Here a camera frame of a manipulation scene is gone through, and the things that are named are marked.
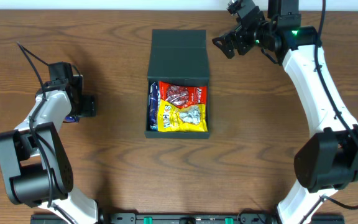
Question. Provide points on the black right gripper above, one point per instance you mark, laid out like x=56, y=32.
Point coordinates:
x=239, y=38

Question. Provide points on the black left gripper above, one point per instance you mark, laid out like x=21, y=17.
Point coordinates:
x=89, y=106

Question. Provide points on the blue Eclipse mint box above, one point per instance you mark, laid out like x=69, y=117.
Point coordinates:
x=71, y=119

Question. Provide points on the dark green gift box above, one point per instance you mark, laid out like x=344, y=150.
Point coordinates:
x=178, y=57

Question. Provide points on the red candy bag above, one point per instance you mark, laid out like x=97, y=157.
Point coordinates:
x=183, y=96

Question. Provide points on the dark blue chocolate bar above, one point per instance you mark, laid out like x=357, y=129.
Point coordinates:
x=154, y=101

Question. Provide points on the blue Oreo cookie pack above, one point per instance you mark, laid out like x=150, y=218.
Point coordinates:
x=154, y=127

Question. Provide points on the yellow Hacks candy bag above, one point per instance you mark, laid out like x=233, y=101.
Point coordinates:
x=189, y=119

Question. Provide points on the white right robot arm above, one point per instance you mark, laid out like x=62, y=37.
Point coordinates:
x=328, y=162

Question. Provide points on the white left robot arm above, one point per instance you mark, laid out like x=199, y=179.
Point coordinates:
x=34, y=165

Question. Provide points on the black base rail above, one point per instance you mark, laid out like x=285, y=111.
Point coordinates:
x=244, y=218

